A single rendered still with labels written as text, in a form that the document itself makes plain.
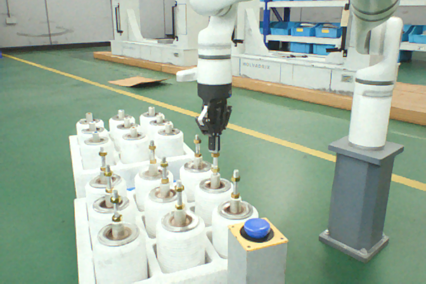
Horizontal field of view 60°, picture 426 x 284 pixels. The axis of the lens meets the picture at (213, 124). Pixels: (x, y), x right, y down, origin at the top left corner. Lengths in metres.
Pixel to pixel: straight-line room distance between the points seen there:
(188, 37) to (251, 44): 0.82
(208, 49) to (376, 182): 0.56
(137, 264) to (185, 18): 3.40
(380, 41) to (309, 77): 1.93
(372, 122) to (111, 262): 0.69
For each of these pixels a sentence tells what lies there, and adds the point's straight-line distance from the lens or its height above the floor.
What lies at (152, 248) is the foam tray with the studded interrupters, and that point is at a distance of 0.81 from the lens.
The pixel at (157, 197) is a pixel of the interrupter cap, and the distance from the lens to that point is 0.83.
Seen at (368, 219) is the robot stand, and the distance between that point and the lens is 1.09.
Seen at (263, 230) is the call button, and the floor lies 0.33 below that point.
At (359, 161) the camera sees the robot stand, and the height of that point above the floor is 0.27.
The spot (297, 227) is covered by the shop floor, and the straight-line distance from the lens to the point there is 1.22.
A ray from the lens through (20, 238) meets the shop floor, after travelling 1.28.
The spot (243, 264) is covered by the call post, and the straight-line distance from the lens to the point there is 0.59.
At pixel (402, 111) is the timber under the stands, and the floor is 0.06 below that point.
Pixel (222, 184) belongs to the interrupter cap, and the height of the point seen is 0.25.
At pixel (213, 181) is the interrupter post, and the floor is 0.27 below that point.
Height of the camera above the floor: 0.64
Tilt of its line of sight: 17 degrees down
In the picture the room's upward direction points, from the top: straight up
